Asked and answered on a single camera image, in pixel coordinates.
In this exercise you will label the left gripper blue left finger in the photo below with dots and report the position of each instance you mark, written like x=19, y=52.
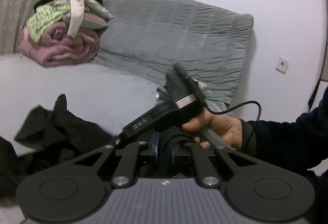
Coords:
x=156, y=142

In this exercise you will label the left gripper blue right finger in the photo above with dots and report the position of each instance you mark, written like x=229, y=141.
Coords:
x=173, y=142

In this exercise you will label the black t-shirt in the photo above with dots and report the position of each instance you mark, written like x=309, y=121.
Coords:
x=56, y=136

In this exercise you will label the person right forearm black sleeve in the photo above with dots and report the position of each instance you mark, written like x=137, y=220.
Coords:
x=296, y=146

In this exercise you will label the person right hand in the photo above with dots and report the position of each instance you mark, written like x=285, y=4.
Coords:
x=229, y=129

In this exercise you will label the grey quilted headboard cover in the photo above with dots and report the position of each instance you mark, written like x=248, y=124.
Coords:
x=147, y=37

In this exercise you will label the grey pink pillow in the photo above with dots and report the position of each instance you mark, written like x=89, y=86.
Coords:
x=95, y=19

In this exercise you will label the pink rolled quilt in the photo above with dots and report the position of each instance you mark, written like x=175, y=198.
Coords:
x=57, y=49

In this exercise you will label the cream white garment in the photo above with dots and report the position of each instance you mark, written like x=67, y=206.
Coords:
x=77, y=15

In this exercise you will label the green patterned cloth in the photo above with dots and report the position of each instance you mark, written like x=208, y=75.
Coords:
x=45, y=16

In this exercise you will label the white wall socket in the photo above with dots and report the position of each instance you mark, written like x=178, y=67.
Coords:
x=282, y=65

